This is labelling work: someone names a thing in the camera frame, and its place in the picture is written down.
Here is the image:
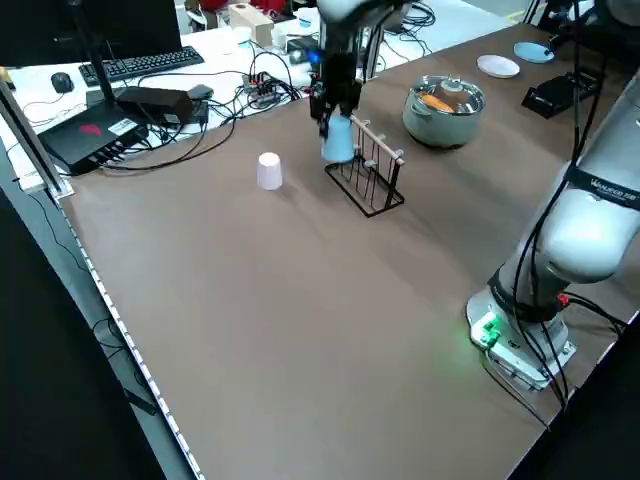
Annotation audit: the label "black camera stand pole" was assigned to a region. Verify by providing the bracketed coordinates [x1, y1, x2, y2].
[69, 0, 131, 109]

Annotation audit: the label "glass pot lid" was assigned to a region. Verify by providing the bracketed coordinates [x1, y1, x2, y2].
[409, 74, 486, 116]

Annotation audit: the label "black wire cup holder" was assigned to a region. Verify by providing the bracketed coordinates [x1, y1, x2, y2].
[324, 115, 406, 219]

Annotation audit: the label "black plate drying rack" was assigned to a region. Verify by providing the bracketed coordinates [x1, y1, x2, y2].
[521, 72, 601, 120]

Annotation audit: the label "usb hub with red plugs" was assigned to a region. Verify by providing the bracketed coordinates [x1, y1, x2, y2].
[242, 69, 291, 106]

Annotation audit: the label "black base cable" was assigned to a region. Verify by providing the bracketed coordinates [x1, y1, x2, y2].
[482, 349, 571, 431]

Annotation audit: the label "pale pink plate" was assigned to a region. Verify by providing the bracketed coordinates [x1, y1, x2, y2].
[476, 54, 522, 80]

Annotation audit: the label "white desk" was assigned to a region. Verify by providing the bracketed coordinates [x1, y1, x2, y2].
[0, 0, 516, 151]

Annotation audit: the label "black console with red logo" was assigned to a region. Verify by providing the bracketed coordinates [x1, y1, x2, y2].
[37, 107, 151, 176]

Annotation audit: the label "pale pink cup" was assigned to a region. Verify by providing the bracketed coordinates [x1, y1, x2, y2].
[256, 152, 284, 192]

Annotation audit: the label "light blue cup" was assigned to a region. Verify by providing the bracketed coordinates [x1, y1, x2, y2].
[320, 115, 357, 164]

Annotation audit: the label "light blue plate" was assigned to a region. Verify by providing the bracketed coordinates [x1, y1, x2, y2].
[513, 41, 555, 65]

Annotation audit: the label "aluminium frame post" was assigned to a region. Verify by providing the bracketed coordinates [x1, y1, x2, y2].
[360, 19, 386, 84]
[0, 74, 75, 201]

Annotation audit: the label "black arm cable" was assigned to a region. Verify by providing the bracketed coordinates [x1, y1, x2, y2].
[517, 0, 599, 351]

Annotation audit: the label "black console cable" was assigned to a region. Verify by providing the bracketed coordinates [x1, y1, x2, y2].
[102, 99, 236, 172]

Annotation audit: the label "black power brick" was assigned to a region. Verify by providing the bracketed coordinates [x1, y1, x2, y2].
[117, 85, 194, 124]

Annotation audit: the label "black keyboard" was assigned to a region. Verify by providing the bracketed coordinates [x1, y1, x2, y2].
[78, 46, 206, 85]

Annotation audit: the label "black computer monitor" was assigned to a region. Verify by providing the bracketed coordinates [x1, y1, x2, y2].
[0, 0, 182, 69]

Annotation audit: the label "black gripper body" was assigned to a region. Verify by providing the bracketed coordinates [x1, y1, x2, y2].
[308, 52, 362, 117]

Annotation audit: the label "grey-green cooking pot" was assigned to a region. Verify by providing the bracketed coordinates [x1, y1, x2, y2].
[402, 74, 487, 149]

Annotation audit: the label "cardboard box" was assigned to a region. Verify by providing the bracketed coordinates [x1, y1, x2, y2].
[228, 3, 275, 45]

